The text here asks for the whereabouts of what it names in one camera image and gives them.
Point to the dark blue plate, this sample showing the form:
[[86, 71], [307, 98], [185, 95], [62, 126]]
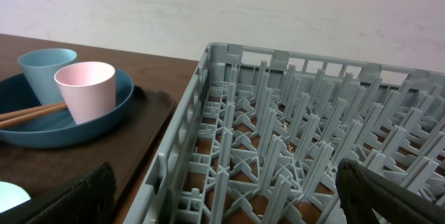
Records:
[[58, 129]]

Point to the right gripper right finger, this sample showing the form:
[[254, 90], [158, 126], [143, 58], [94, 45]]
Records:
[[364, 193]]

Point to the wooden chopstick right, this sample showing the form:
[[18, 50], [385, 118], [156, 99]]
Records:
[[31, 116]]

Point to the light blue bowl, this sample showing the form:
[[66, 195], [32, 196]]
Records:
[[11, 195]]

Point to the grey dishwasher rack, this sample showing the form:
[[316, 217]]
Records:
[[259, 133]]

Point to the brown serving tray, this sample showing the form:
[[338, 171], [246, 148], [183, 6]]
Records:
[[124, 147]]

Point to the light blue cup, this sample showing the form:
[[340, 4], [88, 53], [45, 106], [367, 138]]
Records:
[[39, 68]]

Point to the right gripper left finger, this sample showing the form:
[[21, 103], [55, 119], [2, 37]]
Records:
[[86, 199]]

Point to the pink cup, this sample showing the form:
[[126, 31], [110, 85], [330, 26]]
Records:
[[88, 89]]

